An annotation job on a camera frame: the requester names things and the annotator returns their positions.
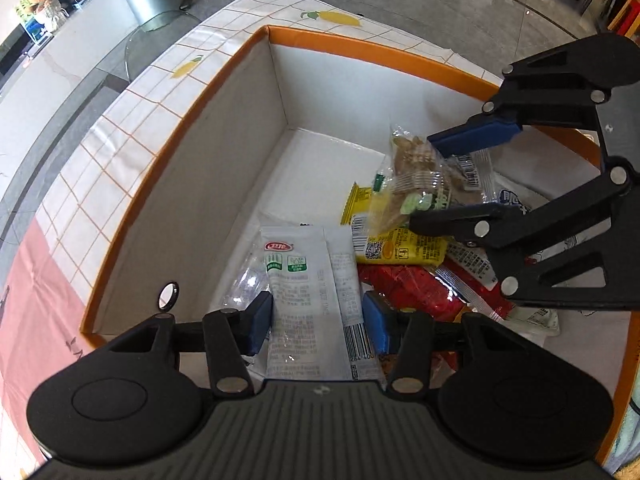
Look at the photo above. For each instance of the pink table runner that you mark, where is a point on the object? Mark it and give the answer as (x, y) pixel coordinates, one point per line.
(30, 319)

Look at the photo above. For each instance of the clear mixed nut packet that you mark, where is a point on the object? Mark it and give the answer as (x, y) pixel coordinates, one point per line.
(415, 177)

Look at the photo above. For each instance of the red snack packet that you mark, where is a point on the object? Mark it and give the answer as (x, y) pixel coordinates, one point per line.
(392, 293)

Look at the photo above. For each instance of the yellow snack bar packet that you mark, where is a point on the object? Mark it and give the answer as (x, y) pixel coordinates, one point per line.
(398, 246)

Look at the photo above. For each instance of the orange cardboard box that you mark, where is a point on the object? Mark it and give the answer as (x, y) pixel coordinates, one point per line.
(289, 122)

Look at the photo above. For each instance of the striped teal clothing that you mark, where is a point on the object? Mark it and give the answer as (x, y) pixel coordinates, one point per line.
(626, 446)

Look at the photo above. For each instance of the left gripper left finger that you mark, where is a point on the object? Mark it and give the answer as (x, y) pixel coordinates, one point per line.
(231, 334)

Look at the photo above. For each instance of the checkered lemon tablecloth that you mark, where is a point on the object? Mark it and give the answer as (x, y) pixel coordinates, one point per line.
(78, 217)

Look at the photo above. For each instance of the white ball candy packet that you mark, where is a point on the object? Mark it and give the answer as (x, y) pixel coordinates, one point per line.
(315, 330)

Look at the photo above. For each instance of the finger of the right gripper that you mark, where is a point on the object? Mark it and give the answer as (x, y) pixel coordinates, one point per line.
(558, 255)
(563, 87)

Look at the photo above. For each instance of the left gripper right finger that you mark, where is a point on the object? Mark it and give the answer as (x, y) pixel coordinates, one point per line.
(404, 337)

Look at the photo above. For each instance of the white tv console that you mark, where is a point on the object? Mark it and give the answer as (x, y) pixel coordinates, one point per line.
(34, 94)

